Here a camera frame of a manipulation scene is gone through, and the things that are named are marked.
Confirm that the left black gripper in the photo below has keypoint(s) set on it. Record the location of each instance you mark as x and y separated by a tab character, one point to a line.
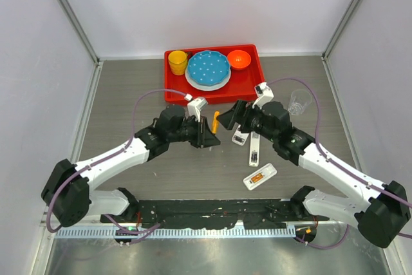
204	137

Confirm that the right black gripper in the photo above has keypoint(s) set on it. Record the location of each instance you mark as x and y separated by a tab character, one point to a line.
240	113

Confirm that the yellow handle screwdriver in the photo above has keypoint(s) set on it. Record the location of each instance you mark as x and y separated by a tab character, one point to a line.
215	122

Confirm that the slim white remote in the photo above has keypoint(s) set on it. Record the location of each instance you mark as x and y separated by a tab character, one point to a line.
254	150

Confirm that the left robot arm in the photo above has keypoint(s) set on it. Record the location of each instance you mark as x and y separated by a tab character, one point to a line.
71	192

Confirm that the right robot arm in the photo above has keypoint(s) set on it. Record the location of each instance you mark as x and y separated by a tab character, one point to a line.
379	211

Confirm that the white remote orange battery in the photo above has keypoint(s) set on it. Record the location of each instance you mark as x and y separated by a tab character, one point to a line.
267	170

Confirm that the white plate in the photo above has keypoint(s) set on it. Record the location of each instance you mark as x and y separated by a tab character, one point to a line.
224	80

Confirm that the red plastic tray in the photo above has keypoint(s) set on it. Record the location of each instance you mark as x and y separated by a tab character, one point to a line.
240	85

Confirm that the blue dotted plate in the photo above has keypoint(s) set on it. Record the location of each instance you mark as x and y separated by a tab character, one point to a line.
208	68

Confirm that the orange bowl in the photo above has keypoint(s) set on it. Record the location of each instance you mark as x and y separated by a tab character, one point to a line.
239	59

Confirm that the clear plastic cup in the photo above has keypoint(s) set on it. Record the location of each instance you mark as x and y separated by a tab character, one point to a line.
299	101

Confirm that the yellow cup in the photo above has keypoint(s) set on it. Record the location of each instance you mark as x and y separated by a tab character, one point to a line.
178	61

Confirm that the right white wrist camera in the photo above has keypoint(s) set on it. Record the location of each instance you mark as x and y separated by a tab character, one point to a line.
264	95

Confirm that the white slotted cable duct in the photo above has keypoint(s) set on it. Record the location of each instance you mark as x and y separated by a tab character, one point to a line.
238	231

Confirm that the right aluminium frame post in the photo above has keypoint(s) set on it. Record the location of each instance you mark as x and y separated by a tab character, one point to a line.
343	23

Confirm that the aluminium frame post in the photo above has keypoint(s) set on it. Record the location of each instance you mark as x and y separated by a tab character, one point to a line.
343	23
75	23

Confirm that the left aluminium frame post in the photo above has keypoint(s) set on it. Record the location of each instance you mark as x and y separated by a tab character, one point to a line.
75	23

